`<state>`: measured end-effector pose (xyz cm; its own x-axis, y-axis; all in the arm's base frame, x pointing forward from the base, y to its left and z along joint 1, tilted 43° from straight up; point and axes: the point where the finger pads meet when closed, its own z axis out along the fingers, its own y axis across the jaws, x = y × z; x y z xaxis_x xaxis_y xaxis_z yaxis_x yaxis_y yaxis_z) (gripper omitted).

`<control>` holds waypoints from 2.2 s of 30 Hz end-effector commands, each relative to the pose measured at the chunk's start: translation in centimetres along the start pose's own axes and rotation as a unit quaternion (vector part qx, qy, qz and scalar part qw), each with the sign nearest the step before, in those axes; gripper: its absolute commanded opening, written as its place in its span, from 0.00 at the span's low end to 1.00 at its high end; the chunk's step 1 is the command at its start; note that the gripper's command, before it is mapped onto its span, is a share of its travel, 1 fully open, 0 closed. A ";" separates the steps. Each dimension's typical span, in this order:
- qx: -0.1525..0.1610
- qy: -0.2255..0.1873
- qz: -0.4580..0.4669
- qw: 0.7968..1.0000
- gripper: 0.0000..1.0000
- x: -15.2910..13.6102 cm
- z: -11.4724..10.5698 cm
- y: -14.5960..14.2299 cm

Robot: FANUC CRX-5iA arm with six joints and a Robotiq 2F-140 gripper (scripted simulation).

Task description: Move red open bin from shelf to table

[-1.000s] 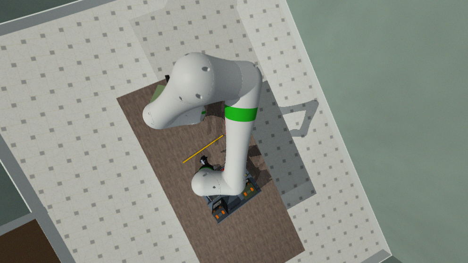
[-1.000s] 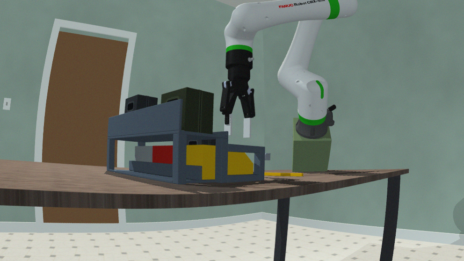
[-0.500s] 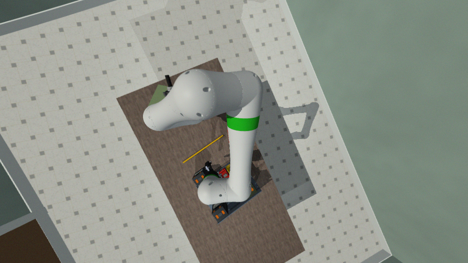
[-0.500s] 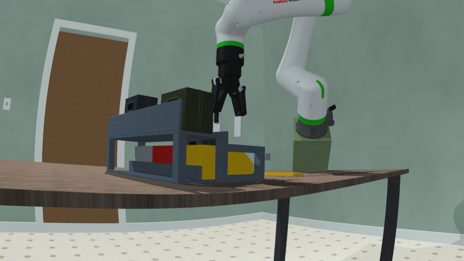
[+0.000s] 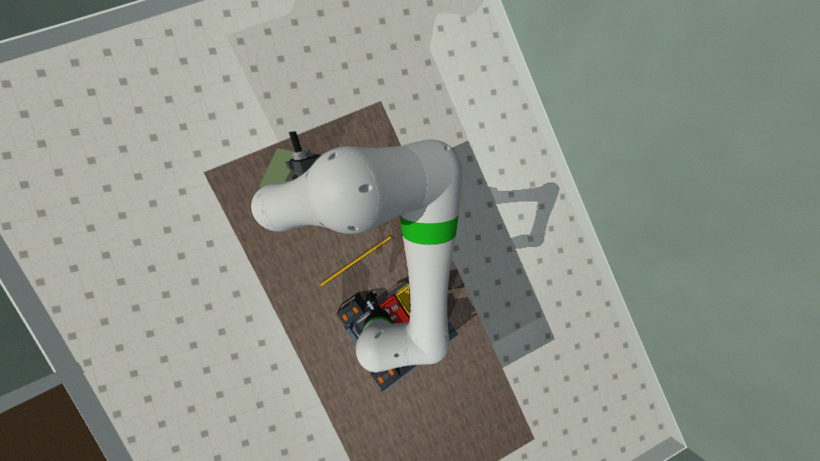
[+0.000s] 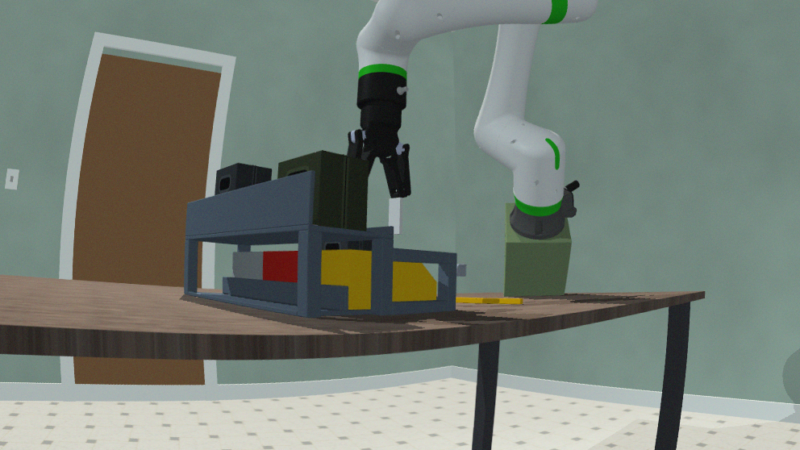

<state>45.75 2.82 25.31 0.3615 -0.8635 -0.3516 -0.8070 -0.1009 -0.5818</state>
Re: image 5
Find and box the red bin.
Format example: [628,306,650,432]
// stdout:
[379,295,410,323]

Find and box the blue-grey metal shelf rack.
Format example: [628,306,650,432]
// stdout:
[343,280,459,393]

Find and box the yellow open bin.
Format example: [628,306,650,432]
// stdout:
[396,283,410,315]

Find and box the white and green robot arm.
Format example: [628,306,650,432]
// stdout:
[251,131,462,373]

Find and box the grey open bin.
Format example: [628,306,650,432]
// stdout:
[354,310,370,337]

